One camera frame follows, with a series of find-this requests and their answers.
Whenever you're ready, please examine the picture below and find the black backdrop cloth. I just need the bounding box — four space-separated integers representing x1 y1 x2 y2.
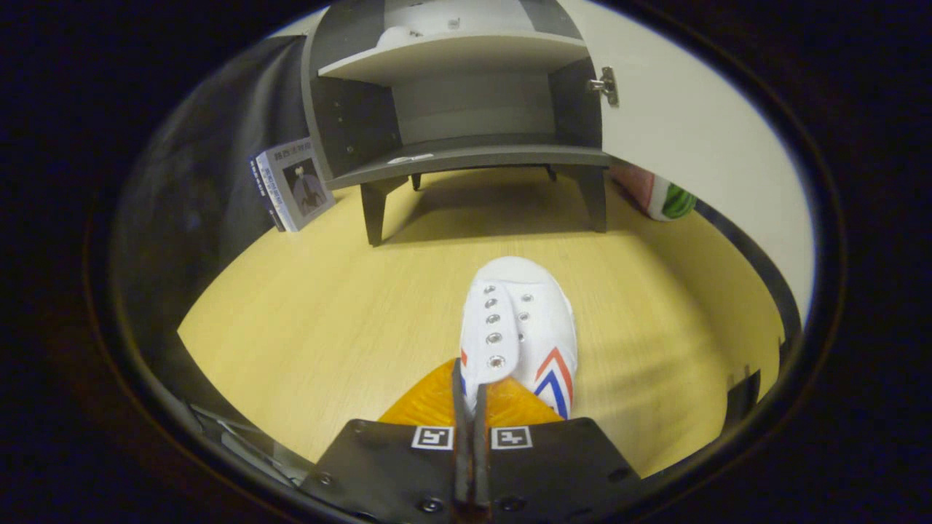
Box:
116 35 315 350

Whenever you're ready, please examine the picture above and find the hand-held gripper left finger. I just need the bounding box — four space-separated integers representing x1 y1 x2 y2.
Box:
300 358 474 524

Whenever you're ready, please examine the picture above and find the grey illustrated book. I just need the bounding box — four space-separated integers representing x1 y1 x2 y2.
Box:
261 138 336 232

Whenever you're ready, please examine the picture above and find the white shoe with striped chevron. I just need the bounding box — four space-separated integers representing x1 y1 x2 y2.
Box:
375 25 424 49
459 256 579 421

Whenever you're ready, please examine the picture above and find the watermelon print toy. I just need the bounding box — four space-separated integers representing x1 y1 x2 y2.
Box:
610 164 698 222

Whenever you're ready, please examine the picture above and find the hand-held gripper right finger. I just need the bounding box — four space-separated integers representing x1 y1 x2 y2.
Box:
473 377 643 524

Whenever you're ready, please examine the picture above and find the white shoe cabinet door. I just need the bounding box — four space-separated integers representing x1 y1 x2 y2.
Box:
557 0 816 343

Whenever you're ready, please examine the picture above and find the metal door hinge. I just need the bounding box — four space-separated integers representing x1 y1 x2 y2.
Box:
587 67 620 108

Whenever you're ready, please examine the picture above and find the blue-spined book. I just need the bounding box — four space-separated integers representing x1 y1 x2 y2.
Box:
249 154 286 232

